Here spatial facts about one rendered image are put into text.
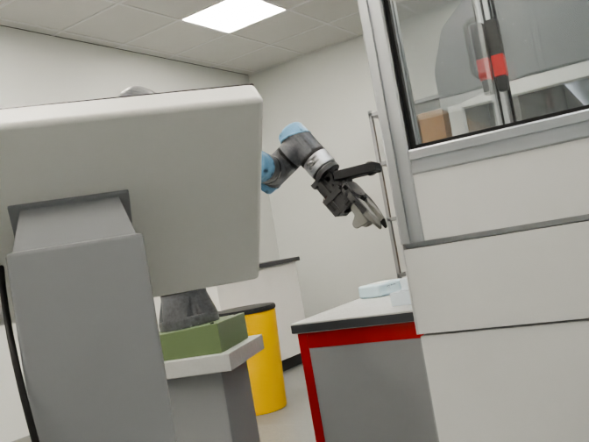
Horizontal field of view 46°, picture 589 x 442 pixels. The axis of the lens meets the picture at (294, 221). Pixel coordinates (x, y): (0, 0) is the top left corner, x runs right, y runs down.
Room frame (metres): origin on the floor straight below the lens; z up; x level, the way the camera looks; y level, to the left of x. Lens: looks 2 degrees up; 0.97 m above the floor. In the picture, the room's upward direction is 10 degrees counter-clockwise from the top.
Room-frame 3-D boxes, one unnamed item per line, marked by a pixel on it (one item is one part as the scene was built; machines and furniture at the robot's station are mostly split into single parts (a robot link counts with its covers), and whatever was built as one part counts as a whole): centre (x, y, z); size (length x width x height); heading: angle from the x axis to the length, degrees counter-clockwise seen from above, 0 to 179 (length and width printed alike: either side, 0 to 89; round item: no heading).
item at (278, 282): (5.65, 0.62, 0.61); 1.15 x 0.72 x 1.22; 147
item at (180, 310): (1.73, 0.31, 0.87); 0.15 x 0.15 x 0.10
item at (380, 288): (2.37, -0.26, 0.78); 0.15 x 0.10 x 0.04; 138
